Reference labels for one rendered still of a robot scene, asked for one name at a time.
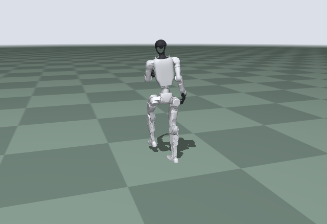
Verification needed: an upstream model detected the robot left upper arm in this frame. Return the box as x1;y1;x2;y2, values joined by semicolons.
145;60;154;82

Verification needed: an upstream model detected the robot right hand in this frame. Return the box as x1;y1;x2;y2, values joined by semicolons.
180;93;186;104

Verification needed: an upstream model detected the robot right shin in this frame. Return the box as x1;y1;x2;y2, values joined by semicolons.
170;126;179;158

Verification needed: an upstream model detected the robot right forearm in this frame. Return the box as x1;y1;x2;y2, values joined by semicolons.
177;76;186;95

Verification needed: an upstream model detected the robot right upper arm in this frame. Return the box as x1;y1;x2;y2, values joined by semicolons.
172;57;181;82

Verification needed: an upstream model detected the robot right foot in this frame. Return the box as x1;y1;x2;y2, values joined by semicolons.
167;155;179;163

